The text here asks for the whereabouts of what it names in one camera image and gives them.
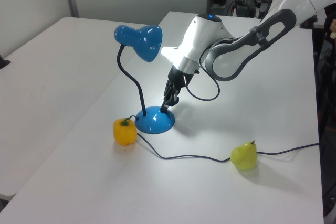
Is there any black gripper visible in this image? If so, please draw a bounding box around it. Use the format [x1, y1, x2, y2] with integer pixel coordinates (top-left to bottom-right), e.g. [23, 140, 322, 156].
[160, 65, 195, 114]

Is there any blue desk lamp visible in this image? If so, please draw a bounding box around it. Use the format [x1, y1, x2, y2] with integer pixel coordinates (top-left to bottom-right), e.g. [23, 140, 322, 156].
[113, 24, 176, 134]

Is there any yellow bell pepper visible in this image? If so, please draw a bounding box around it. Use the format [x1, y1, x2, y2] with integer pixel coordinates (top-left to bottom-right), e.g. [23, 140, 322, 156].
[112, 117, 138, 146]

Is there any yellow-green pear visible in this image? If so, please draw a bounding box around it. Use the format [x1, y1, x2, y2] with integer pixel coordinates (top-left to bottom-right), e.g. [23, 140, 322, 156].
[230, 140, 258, 171]

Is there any black table clamp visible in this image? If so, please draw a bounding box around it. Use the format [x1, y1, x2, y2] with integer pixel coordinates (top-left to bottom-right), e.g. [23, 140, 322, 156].
[0, 54, 12, 70]

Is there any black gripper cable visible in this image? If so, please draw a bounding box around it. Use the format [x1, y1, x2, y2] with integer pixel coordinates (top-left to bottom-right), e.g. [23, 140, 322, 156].
[183, 47, 221, 102]

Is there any dark lamp power cable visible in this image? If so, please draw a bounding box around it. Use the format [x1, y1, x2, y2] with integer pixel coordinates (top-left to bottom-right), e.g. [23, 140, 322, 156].
[130, 115, 320, 163]

